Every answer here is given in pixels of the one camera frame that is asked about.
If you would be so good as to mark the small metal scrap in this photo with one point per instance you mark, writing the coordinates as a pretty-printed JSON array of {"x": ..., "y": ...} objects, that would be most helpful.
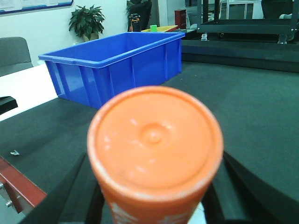
[{"x": 15, "y": 153}]

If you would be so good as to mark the orange cylindrical capacitor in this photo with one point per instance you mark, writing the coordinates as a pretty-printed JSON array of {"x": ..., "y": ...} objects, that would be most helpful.
[{"x": 154, "y": 151}]

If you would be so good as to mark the green potted plant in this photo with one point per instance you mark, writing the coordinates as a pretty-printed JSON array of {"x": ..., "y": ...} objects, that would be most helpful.
[{"x": 86, "y": 21}]

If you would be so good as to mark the grey chair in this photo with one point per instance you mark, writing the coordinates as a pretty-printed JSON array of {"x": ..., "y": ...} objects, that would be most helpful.
[{"x": 14, "y": 55}]

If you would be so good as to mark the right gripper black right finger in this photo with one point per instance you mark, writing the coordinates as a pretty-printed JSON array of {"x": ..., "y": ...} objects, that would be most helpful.
[{"x": 237, "y": 196}]

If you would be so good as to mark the yellow tray with green block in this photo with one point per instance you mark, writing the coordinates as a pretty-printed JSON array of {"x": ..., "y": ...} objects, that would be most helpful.
[{"x": 156, "y": 28}]

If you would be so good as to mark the red conveyor side frame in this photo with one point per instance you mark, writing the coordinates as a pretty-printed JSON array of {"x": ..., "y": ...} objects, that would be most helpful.
[{"x": 17, "y": 190}]

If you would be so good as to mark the black metal cart frame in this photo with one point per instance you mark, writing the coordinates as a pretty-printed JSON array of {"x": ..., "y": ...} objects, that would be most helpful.
[{"x": 226, "y": 18}]

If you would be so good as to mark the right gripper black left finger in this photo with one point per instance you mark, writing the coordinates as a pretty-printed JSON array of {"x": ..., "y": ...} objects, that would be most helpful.
[{"x": 77, "y": 199}]

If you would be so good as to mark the white table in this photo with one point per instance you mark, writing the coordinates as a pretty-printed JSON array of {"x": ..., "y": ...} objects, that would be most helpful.
[{"x": 30, "y": 88}]

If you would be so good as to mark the blue plastic crate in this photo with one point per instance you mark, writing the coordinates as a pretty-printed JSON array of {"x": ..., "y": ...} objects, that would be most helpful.
[{"x": 93, "y": 72}]

